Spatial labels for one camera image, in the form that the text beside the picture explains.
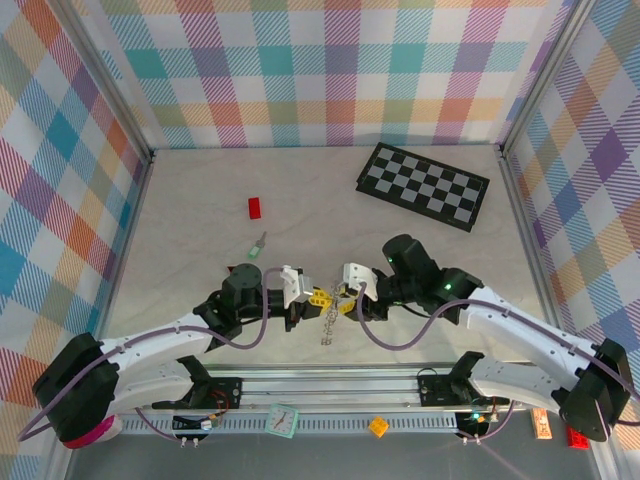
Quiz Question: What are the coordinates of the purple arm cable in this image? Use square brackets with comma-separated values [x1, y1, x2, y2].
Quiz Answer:
[357, 282, 640, 427]
[18, 267, 289, 444]

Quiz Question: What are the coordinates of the red toy brick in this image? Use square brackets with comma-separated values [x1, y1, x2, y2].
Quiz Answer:
[565, 424, 591, 451]

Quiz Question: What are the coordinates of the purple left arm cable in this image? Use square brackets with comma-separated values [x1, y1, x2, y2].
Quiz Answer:
[18, 267, 289, 444]

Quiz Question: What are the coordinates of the slotted grey cable tray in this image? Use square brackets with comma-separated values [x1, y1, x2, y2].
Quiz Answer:
[122, 417, 459, 434]

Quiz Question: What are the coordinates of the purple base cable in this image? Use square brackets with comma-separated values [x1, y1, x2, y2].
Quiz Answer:
[134, 410, 181, 444]
[474, 397, 517, 444]

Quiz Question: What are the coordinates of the orange tag piece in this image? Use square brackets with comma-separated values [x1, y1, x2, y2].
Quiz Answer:
[531, 408, 554, 441]

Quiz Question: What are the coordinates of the key with green tag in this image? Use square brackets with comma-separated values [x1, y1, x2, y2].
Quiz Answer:
[247, 230, 268, 261]

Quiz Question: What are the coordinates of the aluminium frame post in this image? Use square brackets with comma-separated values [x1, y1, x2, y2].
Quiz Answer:
[58, 0, 155, 164]
[497, 0, 599, 159]

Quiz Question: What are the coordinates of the black electronics board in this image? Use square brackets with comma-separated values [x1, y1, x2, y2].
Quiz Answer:
[455, 410, 494, 441]
[172, 412, 224, 434]

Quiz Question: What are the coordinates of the black grey folding chessboard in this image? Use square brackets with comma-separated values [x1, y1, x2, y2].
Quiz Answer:
[353, 142, 491, 234]

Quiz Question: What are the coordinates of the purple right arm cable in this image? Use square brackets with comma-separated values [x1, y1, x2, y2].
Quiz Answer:
[357, 282, 640, 427]

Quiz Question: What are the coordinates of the aluminium table side rail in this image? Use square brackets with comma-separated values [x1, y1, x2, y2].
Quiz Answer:
[497, 144, 576, 369]
[94, 149, 156, 351]

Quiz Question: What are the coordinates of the teal toy clock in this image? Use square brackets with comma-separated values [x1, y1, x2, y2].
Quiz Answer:
[264, 403, 300, 440]

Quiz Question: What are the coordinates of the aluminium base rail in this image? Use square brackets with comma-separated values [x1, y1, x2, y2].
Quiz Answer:
[204, 367, 609, 414]

